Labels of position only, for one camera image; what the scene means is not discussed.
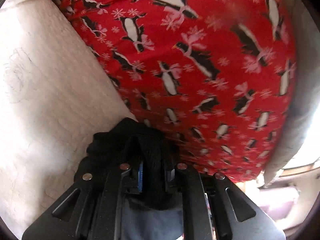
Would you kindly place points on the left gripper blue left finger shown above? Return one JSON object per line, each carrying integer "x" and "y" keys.
{"x": 137, "y": 179}

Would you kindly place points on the dark navy large garment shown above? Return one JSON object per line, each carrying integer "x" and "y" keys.
{"x": 156, "y": 213}

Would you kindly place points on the red penguin print blanket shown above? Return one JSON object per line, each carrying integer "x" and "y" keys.
{"x": 216, "y": 76}

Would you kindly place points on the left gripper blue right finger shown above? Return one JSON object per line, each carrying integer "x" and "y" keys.
{"x": 169, "y": 172}

